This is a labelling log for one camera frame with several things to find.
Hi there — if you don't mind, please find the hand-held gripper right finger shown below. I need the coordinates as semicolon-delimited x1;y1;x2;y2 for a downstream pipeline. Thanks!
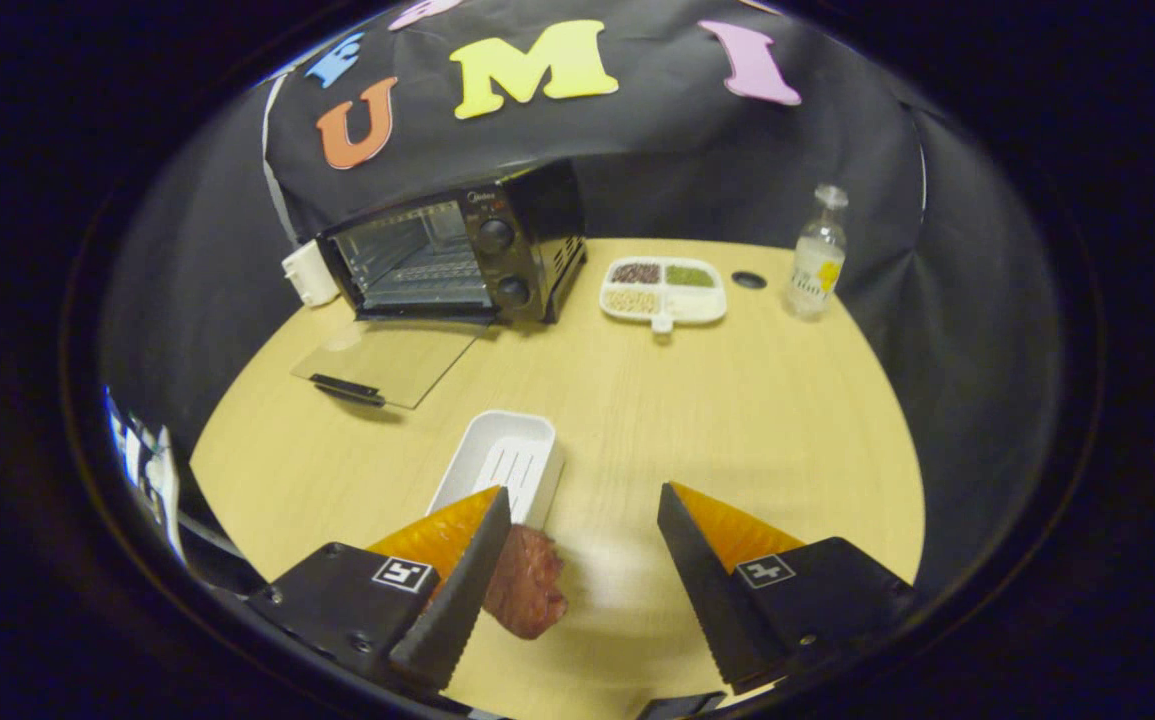
657;482;918;696

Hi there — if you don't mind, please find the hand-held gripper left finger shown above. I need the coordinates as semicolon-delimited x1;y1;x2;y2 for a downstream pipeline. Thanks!
247;486;514;693

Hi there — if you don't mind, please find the red-brown meat slice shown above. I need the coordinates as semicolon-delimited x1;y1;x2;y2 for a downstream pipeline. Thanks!
482;525;570;641

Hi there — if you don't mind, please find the black toaster oven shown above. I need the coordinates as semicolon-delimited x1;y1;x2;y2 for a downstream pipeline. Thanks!
289;160;588;409

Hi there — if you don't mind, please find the white bread toaster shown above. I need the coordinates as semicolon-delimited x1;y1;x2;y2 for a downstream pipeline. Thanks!
282;240;341;307

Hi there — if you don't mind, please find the white rectangular tray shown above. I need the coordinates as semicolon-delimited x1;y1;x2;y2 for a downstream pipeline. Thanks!
427;410;565;529

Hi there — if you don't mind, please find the white divided dish of beans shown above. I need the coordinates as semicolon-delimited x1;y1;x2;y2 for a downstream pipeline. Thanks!
599;257;728;335

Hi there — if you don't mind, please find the clear bottle with yellow label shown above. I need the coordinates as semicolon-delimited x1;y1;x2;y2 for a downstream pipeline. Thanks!
785;184;850;321

